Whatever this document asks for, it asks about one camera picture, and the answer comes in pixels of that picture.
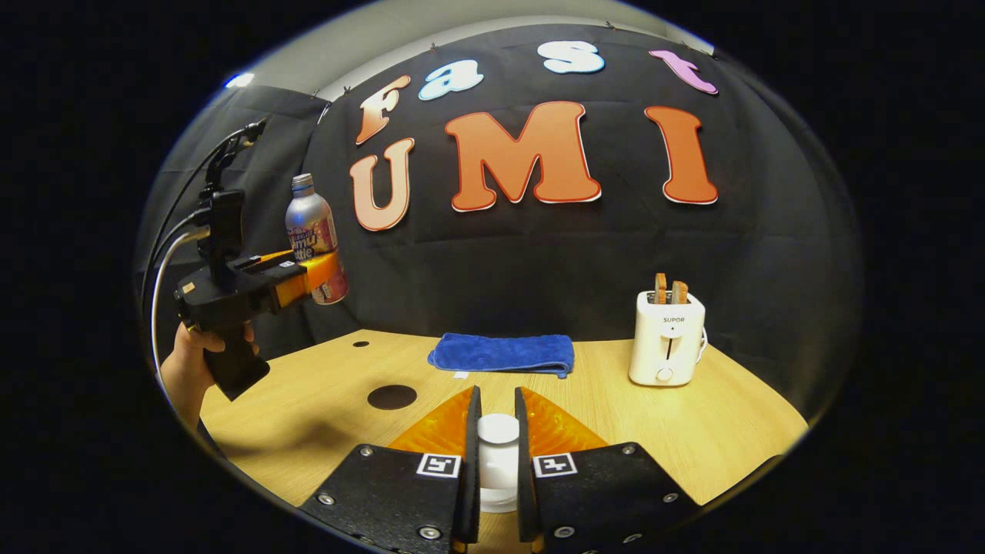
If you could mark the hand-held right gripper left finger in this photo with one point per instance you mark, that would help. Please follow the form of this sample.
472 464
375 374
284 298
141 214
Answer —
469 477

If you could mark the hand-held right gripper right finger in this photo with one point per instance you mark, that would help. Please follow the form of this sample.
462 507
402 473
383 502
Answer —
525 477

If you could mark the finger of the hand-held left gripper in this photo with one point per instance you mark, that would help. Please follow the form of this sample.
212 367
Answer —
265 259
315 277

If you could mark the silver water bottle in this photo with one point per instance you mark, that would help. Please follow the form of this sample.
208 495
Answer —
309 223

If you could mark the black round coaster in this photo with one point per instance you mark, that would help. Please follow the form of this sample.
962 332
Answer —
392 397

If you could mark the blue towel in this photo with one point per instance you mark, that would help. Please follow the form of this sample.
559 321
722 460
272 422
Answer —
500 354

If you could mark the ceiling light panel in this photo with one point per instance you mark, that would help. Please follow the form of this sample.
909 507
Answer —
240 79

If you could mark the white toaster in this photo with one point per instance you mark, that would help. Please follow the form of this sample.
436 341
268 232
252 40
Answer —
666 346

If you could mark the toasted bread slice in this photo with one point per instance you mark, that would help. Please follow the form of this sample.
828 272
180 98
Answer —
680 292
661 288

